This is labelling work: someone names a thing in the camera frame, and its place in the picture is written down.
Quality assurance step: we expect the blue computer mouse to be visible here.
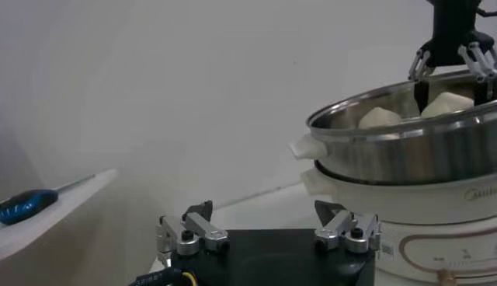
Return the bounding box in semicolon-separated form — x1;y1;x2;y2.
0;189;59;225

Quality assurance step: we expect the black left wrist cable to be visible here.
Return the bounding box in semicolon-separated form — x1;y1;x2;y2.
130;267;199;286

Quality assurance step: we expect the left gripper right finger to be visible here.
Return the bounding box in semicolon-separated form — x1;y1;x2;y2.
313;200;381;254

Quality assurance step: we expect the white side table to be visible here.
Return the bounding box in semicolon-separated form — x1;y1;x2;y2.
0;169;120;261

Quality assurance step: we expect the white steamed baozi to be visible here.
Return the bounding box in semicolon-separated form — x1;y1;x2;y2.
356;106;404;130
420;91;475;119

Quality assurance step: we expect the stainless perforated steamer basket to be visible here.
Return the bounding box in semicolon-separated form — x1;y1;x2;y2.
289;68;497;187

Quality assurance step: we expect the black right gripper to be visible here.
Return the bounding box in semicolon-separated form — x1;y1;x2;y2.
407;0;497;115

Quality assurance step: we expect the white electric cooker base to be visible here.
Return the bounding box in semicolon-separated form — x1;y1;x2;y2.
301;166;497;285

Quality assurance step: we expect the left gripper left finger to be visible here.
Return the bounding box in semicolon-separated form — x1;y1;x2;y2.
156;200;230;256

